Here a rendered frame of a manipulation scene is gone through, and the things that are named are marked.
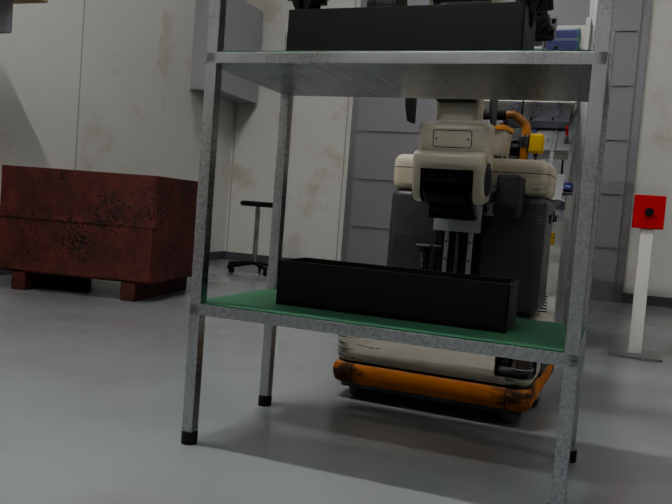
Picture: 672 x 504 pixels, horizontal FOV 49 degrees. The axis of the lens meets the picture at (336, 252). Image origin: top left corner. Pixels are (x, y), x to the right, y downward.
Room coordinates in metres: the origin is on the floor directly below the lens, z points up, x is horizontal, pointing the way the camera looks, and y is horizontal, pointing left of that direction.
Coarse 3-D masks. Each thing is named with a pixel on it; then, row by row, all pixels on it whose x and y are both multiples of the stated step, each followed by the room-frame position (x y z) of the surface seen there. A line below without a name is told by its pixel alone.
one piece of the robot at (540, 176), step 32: (512, 160) 2.48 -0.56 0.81; (544, 192) 2.44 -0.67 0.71; (416, 224) 2.59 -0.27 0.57; (512, 224) 2.46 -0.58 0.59; (544, 224) 2.44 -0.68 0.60; (416, 256) 2.58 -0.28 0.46; (448, 256) 2.50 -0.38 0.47; (480, 256) 2.50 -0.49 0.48; (512, 256) 2.46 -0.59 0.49; (544, 256) 2.49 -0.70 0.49; (544, 288) 2.58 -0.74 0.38
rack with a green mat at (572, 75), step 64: (256, 64) 1.74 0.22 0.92; (320, 64) 1.68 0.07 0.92; (384, 64) 1.62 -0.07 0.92; (448, 64) 1.57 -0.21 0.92; (512, 64) 1.52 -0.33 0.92; (576, 64) 1.48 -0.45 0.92; (576, 256) 1.47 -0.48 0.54; (192, 320) 1.77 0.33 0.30; (256, 320) 1.71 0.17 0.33; (320, 320) 1.65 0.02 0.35; (384, 320) 1.70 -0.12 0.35; (576, 320) 1.46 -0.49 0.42; (192, 384) 1.76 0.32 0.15; (576, 384) 1.46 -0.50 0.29
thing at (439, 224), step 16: (432, 176) 2.28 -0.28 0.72; (448, 176) 2.26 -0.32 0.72; (464, 176) 2.24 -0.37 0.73; (512, 176) 2.32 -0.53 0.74; (432, 192) 2.28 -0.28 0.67; (448, 192) 2.26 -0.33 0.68; (464, 192) 2.24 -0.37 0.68; (496, 192) 2.34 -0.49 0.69; (512, 192) 2.31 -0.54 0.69; (432, 208) 2.34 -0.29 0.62; (448, 208) 2.32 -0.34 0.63; (464, 208) 2.30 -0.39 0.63; (480, 208) 2.41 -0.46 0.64; (496, 208) 2.33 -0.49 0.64; (512, 208) 2.31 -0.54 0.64; (448, 224) 2.45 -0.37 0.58; (464, 224) 2.43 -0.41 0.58; (480, 224) 2.41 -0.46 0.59
